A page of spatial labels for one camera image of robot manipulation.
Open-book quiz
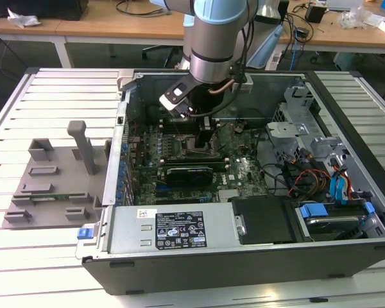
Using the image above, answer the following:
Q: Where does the clear plastic bag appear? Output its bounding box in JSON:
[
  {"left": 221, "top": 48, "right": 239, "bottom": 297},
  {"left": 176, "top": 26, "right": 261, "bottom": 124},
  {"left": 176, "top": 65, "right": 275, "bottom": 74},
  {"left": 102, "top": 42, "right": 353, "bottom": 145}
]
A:
[{"left": 338, "top": 6, "right": 378, "bottom": 30}]

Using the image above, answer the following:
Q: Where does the green motherboard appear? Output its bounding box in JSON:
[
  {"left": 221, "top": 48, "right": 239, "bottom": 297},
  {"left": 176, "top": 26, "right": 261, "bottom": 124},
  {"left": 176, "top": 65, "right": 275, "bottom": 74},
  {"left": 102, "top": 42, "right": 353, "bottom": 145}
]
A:
[{"left": 123, "top": 119, "right": 272, "bottom": 206}]

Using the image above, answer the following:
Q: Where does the pale teal cabinet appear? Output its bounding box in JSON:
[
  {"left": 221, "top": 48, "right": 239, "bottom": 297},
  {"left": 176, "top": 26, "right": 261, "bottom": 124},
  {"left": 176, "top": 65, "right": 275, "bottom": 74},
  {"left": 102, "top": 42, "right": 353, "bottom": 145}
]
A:
[{"left": 332, "top": 52, "right": 368, "bottom": 72}]

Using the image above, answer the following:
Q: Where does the red yellow wire bundle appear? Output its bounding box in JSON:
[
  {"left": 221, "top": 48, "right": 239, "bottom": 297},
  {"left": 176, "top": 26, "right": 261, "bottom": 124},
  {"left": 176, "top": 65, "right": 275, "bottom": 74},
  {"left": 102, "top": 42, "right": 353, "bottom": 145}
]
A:
[{"left": 288, "top": 168, "right": 331, "bottom": 197}]

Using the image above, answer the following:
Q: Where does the small black box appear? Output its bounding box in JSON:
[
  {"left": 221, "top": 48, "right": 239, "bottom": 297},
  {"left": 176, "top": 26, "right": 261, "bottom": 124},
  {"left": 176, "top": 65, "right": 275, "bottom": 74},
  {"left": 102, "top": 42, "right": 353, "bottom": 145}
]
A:
[{"left": 304, "top": 4, "right": 327, "bottom": 24}]

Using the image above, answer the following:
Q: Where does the crumpled white paper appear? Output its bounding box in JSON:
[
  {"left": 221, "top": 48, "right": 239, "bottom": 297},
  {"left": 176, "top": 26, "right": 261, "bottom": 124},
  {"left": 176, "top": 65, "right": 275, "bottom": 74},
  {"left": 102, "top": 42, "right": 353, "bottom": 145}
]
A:
[{"left": 7, "top": 7, "right": 42, "bottom": 28}]

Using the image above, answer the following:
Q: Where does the blue flat wire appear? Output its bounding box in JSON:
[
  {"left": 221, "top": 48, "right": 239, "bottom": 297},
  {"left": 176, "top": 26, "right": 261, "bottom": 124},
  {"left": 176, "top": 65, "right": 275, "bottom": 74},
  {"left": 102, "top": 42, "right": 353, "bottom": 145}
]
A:
[{"left": 328, "top": 165, "right": 350, "bottom": 205}]

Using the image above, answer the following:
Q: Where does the silver power supply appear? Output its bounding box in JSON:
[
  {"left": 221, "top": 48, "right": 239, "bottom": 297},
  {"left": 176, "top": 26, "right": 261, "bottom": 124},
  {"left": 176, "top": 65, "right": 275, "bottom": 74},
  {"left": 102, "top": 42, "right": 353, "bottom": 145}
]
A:
[{"left": 107, "top": 204, "right": 244, "bottom": 256}]

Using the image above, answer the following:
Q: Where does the black graphics card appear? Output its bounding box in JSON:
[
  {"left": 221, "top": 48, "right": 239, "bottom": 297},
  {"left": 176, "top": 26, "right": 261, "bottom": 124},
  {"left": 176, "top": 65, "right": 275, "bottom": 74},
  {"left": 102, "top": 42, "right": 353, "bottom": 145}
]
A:
[{"left": 164, "top": 164, "right": 215, "bottom": 187}]

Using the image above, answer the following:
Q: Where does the grey device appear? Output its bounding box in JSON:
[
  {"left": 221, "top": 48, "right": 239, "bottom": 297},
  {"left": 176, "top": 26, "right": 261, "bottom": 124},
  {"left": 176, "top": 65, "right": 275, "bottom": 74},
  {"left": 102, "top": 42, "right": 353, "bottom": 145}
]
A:
[{"left": 326, "top": 0, "right": 365, "bottom": 10}]

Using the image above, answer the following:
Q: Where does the wooden desk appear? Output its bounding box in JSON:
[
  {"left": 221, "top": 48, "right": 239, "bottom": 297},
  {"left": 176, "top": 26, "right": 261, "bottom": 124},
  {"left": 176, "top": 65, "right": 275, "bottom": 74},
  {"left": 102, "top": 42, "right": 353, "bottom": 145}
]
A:
[
  {"left": 0, "top": 15, "right": 58, "bottom": 42},
  {"left": 54, "top": 0, "right": 385, "bottom": 70}
]

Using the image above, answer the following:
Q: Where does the metal socket cover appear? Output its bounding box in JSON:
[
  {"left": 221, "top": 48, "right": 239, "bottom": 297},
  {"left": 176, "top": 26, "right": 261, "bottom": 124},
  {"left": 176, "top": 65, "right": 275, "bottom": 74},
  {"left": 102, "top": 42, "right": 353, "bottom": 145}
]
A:
[{"left": 211, "top": 122, "right": 237, "bottom": 151}]

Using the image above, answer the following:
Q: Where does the hard disk blue carrier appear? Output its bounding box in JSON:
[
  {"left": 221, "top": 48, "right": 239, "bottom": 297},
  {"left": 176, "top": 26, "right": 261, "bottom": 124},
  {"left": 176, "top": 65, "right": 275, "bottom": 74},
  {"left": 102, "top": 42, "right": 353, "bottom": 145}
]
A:
[{"left": 296, "top": 201, "right": 378, "bottom": 242}]

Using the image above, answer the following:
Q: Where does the black PC case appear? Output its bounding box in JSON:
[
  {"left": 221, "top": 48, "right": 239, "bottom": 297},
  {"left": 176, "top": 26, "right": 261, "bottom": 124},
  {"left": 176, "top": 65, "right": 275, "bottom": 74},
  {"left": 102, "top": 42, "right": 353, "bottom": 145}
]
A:
[{"left": 75, "top": 69, "right": 385, "bottom": 296}]

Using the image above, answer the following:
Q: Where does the CPU socket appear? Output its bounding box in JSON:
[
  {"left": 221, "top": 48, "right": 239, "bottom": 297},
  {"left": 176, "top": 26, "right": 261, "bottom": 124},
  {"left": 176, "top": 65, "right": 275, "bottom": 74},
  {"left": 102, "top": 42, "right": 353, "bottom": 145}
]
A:
[{"left": 179, "top": 133, "right": 222, "bottom": 160}]

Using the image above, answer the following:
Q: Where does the grey parts rack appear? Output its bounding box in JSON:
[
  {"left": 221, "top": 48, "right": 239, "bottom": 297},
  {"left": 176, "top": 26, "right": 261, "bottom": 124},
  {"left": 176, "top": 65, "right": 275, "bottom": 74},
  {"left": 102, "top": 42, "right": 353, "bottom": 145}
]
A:
[{"left": 2, "top": 120, "right": 113, "bottom": 229}]

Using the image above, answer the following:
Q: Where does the green RAM stick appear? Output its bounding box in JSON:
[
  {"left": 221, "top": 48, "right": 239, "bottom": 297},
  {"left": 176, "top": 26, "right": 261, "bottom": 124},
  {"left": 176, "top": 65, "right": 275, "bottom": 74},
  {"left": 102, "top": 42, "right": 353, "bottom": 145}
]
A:
[{"left": 30, "top": 193, "right": 84, "bottom": 203}]

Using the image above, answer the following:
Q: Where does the black RAM slot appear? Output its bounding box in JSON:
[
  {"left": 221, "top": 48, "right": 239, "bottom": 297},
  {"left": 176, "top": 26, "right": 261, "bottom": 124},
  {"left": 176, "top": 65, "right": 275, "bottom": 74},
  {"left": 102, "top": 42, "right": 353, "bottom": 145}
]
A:
[
  {"left": 158, "top": 117, "right": 220, "bottom": 124},
  {"left": 162, "top": 162, "right": 231, "bottom": 171},
  {"left": 159, "top": 124, "right": 221, "bottom": 133},
  {"left": 159, "top": 156, "right": 228, "bottom": 164}
]

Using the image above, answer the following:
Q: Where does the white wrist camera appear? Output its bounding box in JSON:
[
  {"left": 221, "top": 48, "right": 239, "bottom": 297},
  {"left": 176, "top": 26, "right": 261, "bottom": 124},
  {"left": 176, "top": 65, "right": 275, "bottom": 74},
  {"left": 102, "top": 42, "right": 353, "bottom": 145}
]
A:
[{"left": 158, "top": 80, "right": 194, "bottom": 118}]

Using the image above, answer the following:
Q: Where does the silver metal drive cage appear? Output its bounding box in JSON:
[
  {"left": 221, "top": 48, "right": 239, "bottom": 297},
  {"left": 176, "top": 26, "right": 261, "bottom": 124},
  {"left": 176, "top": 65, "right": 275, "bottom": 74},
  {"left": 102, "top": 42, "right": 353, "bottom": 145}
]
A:
[{"left": 264, "top": 76, "right": 350, "bottom": 167}]

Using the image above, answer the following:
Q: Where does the grey case handle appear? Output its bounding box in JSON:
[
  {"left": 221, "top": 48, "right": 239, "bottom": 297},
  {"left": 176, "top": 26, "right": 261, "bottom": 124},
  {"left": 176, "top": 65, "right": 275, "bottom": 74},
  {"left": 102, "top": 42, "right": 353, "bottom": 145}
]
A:
[{"left": 116, "top": 71, "right": 139, "bottom": 97}]

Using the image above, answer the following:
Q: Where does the silver chipset heatsink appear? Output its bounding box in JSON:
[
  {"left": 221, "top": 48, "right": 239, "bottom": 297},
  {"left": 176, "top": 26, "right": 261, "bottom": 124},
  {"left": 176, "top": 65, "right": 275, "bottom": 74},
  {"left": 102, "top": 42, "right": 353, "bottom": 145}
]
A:
[{"left": 217, "top": 188, "right": 243, "bottom": 203}]

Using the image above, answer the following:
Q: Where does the black plastic shroud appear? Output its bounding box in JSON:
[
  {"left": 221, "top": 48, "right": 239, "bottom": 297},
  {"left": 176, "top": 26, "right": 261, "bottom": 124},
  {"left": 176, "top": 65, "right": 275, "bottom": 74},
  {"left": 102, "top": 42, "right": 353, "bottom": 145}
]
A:
[{"left": 227, "top": 194, "right": 298, "bottom": 245}]

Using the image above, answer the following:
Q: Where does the large black box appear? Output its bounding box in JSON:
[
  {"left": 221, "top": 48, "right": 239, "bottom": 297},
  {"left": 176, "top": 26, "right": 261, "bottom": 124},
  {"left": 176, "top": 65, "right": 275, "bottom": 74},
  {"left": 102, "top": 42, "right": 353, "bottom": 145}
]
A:
[{"left": 0, "top": 0, "right": 90, "bottom": 21}]

